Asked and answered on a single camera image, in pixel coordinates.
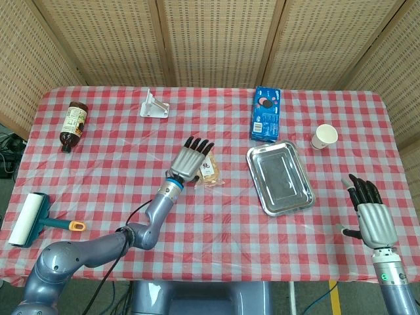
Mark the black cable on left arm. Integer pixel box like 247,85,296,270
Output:
85,202,152,315

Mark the black cables and power strip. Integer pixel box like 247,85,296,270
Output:
0,131,28,180

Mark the white phone stand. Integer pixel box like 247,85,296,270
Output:
140,87,171,119

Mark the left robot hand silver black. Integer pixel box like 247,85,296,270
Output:
165,136,216,185

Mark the woven bamboo folding screen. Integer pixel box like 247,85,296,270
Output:
0,0,420,147

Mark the brown sauce bottle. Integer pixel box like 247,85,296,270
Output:
58,100,89,154

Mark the blue floor cable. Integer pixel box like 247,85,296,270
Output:
305,281,339,315

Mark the blue Oreo cookie box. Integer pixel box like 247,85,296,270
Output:
251,86,282,142

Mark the grey robot torso base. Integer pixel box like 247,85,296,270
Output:
131,280,273,315

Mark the red white checkered tablecloth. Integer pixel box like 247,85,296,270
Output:
0,85,420,288

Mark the white paper cup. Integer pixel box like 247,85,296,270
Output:
311,123,339,150

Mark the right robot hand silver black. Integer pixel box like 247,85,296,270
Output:
335,173,398,249

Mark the clear snack bag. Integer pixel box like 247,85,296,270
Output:
194,150,226,190

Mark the rectangular stainless steel tray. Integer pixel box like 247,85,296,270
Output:
245,140,316,217

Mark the lint roller teal orange handle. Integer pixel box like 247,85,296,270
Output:
8,192,87,247

